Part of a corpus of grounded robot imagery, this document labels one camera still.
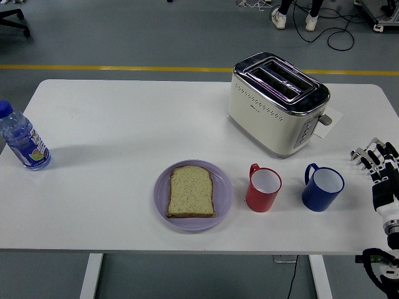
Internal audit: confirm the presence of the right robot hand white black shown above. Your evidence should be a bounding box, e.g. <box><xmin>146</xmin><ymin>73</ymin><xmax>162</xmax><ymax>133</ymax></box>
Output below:
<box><xmin>367</xmin><ymin>141</ymin><xmax>399</xmax><ymax>224</ymax></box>

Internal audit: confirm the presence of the blue enamel cup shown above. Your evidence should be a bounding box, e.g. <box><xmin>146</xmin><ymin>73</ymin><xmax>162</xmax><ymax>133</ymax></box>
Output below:
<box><xmin>301</xmin><ymin>163</ymin><xmax>345</xmax><ymax>212</ymax></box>

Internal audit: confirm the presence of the red enamel cup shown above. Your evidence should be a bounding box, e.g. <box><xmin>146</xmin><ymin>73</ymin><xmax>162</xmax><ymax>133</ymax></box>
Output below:
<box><xmin>245</xmin><ymin>163</ymin><xmax>283</xmax><ymax>213</ymax></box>

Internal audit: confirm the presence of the slice of bread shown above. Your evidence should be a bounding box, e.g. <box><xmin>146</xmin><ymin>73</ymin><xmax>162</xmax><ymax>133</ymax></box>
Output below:
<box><xmin>166</xmin><ymin>165</ymin><xmax>216</xmax><ymax>219</ymax></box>

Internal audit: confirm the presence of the silver metal toast rack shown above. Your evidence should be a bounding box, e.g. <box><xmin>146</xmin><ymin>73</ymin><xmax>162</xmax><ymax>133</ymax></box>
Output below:
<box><xmin>349</xmin><ymin>136</ymin><xmax>399</xmax><ymax>181</ymax></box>

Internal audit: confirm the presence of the white paper sheet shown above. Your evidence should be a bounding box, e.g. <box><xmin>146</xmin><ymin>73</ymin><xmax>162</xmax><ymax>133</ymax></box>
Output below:
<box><xmin>314</xmin><ymin>107</ymin><xmax>344</xmax><ymax>140</ymax></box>

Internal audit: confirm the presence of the white table leg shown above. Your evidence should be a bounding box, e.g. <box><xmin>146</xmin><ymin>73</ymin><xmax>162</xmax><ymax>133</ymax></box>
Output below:
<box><xmin>79</xmin><ymin>254</ymin><xmax>103</xmax><ymax>299</ymax></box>
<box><xmin>309</xmin><ymin>254</ymin><xmax>334</xmax><ymax>299</ymax></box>

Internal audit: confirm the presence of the grey table control box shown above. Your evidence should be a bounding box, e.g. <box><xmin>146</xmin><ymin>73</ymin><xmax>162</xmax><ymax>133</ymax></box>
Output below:
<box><xmin>272</xmin><ymin>254</ymin><xmax>299</xmax><ymax>264</ymax></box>

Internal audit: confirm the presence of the cream and chrome toaster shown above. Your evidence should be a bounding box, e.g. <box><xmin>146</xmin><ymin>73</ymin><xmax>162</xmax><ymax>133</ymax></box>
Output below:
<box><xmin>227</xmin><ymin>52</ymin><xmax>334</xmax><ymax>159</ymax></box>

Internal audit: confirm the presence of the purple round plate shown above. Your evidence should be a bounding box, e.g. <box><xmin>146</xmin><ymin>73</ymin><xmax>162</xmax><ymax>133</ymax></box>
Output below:
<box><xmin>153</xmin><ymin>159</ymin><xmax>234</xmax><ymax>232</ymax></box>

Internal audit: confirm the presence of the metal equipment cart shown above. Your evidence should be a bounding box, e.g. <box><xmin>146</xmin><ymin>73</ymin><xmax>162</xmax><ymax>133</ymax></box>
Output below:
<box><xmin>355</xmin><ymin>0</ymin><xmax>399</xmax><ymax>32</ymax></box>

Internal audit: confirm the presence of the person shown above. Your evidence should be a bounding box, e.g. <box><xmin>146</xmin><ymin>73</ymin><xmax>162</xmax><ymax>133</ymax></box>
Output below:
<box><xmin>270</xmin><ymin>0</ymin><xmax>325</xmax><ymax>32</ymax></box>

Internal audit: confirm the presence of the plastic bottle with blue cap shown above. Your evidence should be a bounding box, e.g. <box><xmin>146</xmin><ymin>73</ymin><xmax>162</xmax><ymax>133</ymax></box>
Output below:
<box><xmin>0</xmin><ymin>99</ymin><xmax>52</xmax><ymax>171</ymax></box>

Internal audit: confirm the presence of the black office chair base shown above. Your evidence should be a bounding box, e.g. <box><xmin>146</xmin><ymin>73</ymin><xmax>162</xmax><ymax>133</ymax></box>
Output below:
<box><xmin>0</xmin><ymin>8</ymin><xmax>31</xmax><ymax>37</ymax></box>

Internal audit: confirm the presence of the thin black cable under table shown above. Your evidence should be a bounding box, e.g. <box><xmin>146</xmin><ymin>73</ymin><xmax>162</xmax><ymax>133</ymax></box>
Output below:
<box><xmin>286</xmin><ymin>255</ymin><xmax>300</xmax><ymax>299</ymax></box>

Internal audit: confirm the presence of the black cable on floor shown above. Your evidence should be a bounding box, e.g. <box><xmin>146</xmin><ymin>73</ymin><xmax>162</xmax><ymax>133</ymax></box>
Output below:
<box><xmin>291</xmin><ymin>0</ymin><xmax>375</xmax><ymax>51</ymax></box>

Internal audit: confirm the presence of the white cable bundle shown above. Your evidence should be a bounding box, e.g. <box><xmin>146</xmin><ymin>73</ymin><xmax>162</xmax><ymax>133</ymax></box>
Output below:
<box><xmin>235</xmin><ymin>0</ymin><xmax>274</xmax><ymax>12</ymax></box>

